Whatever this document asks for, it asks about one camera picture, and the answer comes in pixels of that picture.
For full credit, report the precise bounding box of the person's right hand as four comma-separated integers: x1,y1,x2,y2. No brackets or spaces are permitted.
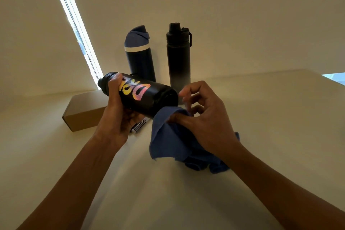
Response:
168,80,242,160

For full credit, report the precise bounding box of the black white striped marker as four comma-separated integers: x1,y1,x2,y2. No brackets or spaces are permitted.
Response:
130,117,150,134

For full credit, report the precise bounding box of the bright side window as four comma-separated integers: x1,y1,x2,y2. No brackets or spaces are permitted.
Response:
322,72,345,86

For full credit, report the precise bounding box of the brown paper box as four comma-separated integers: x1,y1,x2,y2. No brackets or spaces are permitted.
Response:
62,89,110,133

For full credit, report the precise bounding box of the blue cloth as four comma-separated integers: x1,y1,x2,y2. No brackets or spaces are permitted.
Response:
149,106,240,174

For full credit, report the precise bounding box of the navy bottle with blue lid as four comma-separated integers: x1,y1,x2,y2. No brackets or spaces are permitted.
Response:
124,25,157,82

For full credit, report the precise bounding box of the black grey gradient bottle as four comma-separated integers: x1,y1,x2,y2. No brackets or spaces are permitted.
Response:
166,22,192,105

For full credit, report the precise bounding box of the black bottle with loop handle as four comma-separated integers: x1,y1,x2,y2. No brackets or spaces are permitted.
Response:
97,72,179,118

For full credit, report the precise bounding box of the person's left forearm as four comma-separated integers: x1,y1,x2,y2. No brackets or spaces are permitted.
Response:
16,135,122,230

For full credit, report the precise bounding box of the person's left hand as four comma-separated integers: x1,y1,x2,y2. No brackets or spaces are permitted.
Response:
93,73,146,152

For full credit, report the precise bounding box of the beaded blind chain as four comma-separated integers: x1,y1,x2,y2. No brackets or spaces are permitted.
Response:
48,0,102,88

